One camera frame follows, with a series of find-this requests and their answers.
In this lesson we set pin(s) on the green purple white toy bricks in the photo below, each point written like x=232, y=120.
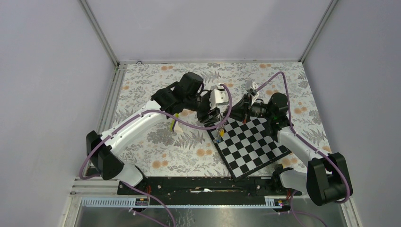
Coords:
x=175, y=126

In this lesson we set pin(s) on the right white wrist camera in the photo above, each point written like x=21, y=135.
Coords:
x=251, y=89

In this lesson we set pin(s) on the floral patterned table mat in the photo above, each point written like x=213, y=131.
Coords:
x=190, y=152

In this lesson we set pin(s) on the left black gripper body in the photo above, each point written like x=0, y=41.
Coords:
x=201, y=104

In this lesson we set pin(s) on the metal keyring disc with rings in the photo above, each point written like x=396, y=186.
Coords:
x=217, y=131

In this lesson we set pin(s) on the black white chessboard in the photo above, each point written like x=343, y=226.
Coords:
x=247, y=148

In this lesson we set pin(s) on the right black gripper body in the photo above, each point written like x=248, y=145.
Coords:
x=261, y=110

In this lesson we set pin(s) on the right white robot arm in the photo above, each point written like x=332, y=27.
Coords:
x=326, y=179

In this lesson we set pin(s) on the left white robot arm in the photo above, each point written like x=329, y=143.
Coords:
x=103, y=149

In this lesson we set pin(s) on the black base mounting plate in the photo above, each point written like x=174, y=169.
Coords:
x=164, y=187

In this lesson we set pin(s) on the white slotted cable duct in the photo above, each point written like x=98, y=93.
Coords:
x=201, y=202

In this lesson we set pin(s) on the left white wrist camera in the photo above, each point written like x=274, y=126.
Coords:
x=218, y=98

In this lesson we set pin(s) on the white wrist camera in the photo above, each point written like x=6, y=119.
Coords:
x=218, y=98
x=251, y=89

